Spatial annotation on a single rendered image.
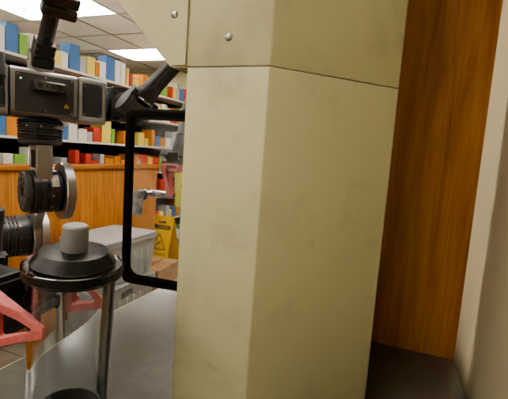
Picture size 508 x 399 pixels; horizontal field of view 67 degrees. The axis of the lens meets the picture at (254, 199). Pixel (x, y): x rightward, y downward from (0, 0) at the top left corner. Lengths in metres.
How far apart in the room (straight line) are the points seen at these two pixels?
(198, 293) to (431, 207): 0.49
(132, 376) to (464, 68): 0.78
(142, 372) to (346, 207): 0.43
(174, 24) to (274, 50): 0.14
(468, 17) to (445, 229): 0.39
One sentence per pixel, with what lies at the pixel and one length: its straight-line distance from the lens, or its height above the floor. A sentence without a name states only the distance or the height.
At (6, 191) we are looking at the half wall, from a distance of 2.78.
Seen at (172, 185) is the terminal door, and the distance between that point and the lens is 0.87.
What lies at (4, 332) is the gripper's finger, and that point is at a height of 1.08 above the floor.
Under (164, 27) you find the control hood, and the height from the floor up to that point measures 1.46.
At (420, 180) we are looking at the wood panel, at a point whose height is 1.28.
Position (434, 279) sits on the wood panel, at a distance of 0.84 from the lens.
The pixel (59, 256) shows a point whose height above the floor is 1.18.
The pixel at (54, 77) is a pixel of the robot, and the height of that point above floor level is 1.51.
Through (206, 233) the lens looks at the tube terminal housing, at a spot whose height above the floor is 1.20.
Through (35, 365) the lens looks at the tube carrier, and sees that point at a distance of 0.52.
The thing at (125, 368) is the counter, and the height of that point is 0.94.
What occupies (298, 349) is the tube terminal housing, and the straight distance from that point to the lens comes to 0.56.
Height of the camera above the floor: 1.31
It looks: 7 degrees down
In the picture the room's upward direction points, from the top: 4 degrees clockwise
